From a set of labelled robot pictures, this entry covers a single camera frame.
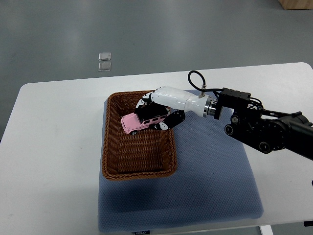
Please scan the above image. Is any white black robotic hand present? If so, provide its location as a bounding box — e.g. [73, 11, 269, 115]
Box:
[135, 86, 217, 130]

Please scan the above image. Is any pink toy car black roof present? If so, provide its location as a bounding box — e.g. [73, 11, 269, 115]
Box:
[121, 103, 170, 135]

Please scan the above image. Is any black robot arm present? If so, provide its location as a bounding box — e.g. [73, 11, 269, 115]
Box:
[212, 88, 313, 160]

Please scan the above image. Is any brown wicker basket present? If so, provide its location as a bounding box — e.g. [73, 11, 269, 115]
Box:
[101, 91, 177, 181]

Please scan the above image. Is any blue-grey textured mat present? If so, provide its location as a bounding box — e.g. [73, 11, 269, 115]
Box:
[98, 108, 263, 233]

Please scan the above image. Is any wooden box corner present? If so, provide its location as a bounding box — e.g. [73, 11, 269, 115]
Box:
[279, 0, 313, 10]

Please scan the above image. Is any white table leg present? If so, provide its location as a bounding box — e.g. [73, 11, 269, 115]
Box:
[259, 225, 273, 235]

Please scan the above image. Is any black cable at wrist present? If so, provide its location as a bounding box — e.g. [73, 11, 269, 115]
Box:
[188, 70, 224, 98]

